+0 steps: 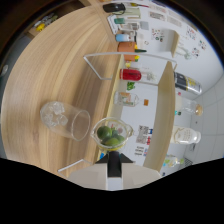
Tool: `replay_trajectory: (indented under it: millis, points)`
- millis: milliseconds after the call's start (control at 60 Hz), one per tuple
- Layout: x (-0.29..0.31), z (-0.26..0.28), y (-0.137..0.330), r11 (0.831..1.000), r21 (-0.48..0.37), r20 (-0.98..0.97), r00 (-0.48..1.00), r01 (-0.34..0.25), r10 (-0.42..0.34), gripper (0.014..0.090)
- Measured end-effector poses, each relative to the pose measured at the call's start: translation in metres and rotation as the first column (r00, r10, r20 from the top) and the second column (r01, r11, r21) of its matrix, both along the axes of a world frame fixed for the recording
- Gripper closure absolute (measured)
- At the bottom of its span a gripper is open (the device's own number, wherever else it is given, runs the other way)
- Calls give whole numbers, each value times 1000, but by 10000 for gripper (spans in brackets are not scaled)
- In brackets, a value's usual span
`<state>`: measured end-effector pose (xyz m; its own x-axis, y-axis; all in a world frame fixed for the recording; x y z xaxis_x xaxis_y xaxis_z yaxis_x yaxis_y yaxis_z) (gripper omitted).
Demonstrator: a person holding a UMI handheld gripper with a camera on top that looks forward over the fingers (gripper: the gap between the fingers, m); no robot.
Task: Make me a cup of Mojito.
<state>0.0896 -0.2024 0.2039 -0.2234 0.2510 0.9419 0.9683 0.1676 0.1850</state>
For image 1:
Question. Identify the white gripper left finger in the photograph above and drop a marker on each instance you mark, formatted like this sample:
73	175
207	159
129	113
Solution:
96	175

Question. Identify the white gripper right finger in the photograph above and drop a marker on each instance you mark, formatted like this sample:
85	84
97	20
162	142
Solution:
133	175

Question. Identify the glass cup of green limes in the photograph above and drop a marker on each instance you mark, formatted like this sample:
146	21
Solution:
110	135

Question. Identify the clear bottle with green cap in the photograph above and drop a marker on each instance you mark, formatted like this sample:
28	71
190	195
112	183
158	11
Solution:
172	161

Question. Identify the clear glass tumbler with ice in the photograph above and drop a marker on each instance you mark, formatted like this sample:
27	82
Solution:
63	120

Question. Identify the green potted plant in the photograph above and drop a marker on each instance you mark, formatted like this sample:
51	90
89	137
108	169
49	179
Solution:
130	86

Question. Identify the glass jar with cork lid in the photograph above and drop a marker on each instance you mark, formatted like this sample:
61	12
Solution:
191	107

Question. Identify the red liquid bottle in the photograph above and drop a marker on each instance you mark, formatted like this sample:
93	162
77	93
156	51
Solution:
130	74

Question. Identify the orange basket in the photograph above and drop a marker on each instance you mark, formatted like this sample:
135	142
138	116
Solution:
126	47

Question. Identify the white and blue bottle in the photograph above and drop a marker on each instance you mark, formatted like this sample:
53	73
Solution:
121	37

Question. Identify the black handbag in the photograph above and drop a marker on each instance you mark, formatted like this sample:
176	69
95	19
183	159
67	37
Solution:
114	7

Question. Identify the white frame wooden shelf rack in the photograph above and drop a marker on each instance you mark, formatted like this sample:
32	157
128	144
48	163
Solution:
165	113

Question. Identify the wooden wall shelf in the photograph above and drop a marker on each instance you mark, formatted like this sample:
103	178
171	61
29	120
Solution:
175	43

